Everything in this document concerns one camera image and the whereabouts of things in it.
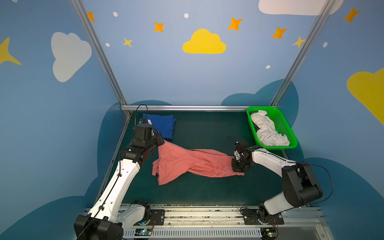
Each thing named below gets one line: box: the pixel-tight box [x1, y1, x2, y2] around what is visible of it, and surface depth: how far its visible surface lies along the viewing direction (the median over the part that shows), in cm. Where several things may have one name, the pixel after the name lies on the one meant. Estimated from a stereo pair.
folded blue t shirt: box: [142, 113, 176, 139], surface depth 113 cm
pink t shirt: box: [152, 140, 245, 186], surface depth 88 cm
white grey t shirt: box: [251, 110, 290, 147], surface depth 107 cm
